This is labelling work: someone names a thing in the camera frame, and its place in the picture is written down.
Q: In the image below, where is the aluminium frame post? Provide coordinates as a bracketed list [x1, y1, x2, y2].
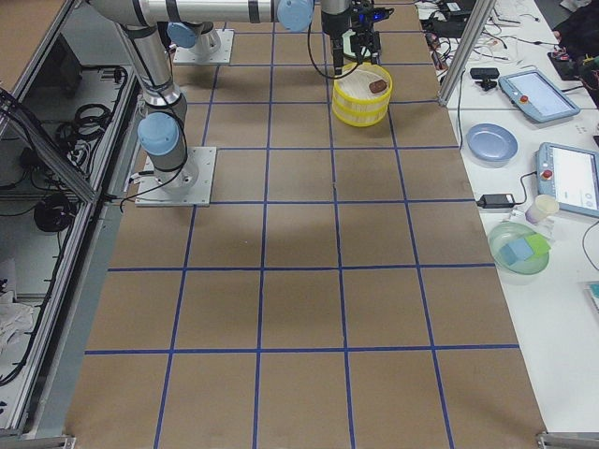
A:
[438, 0, 495, 107]

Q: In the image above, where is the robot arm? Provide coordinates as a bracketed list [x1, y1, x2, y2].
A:
[170, 18, 329, 201]
[320, 1, 393, 79]

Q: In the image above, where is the yellow steamer basket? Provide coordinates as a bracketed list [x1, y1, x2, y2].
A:
[332, 63, 393, 112]
[332, 100, 388, 127]

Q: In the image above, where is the blue plate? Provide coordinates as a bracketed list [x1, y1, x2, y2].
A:
[466, 123, 519, 168]

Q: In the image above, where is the green sponge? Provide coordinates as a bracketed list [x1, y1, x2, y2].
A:
[524, 233, 550, 257]

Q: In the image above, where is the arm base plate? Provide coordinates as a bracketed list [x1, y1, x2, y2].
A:
[135, 147, 217, 207]
[173, 29, 235, 65]

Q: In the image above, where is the blue sponge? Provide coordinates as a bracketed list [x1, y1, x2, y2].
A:
[498, 239, 532, 266]

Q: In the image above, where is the white steamer cloth liner upper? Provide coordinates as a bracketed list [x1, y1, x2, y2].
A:
[336, 66, 390, 100]

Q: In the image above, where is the paper cup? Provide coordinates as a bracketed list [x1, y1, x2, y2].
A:
[525, 195, 560, 225]

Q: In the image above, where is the upper teach pendant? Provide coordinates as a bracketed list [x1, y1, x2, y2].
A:
[498, 70, 580, 123]

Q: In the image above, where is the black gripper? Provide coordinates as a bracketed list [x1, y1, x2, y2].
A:
[351, 8, 382, 65]

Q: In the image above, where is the teach pendant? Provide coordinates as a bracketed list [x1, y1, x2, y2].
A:
[535, 142, 598, 217]
[498, 70, 580, 123]

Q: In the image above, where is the green bowl with sponges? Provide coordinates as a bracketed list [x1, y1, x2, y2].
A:
[488, 222, 551, 275]

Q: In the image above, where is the black power adapter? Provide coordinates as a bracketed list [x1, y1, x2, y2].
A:
[476, 194, 517, 210]

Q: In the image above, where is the brown bun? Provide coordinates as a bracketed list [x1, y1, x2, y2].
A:
[369, 80, 387, 94]

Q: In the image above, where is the lower teach pendant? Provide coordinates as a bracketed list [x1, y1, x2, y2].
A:
[535, 142, 598, 217]

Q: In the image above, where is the black webcam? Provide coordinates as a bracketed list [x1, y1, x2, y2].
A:
[470, 67, 500, 92]

